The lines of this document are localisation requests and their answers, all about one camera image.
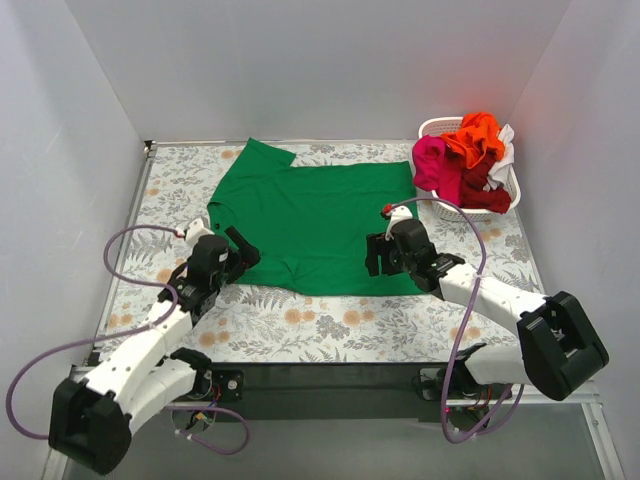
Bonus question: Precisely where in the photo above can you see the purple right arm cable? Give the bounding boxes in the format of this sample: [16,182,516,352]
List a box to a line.
[384,195,526,445]

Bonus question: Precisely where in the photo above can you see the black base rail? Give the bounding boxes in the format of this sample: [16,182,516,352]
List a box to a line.
[199,360,501,426]

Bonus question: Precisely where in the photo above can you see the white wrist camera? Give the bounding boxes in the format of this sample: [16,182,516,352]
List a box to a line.
[174,217,213,248]
[381,204,415,240]

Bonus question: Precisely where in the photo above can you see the floral patterned table mat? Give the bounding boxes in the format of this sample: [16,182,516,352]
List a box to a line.
[98,144,542,363]

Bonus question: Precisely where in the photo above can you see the green t-shirt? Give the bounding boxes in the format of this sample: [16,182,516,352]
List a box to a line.
[207,139,420,296]

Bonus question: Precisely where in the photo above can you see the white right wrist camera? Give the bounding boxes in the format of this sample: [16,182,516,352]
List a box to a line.
[381,204,415,240]

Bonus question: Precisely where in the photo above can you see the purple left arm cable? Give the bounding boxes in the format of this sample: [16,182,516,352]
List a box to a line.
[4,224,251,456]

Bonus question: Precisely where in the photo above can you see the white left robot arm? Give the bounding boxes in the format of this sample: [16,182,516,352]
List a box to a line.
[48,219,260,475]

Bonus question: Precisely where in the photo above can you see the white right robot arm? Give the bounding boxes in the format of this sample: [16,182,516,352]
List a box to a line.
[365,219,610,401]

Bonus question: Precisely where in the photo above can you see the magenta t-shirt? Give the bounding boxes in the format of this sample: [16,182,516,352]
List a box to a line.
[412,135,462,206]

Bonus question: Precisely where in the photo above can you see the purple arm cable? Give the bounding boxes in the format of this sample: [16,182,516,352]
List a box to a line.
[4,224,251,456]
[384,195,526,445]

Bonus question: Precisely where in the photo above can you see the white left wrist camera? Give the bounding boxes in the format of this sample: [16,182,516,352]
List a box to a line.
[174,217,213,248]

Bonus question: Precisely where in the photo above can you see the white t-shirt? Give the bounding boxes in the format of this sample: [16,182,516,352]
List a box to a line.
[484,124,515,191]

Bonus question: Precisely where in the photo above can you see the dark red t-shirt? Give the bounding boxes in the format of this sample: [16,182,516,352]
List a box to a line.
[438,148,511,214]

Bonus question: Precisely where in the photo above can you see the orange t-shirt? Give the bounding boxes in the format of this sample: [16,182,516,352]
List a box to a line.
[441,112,505,170]

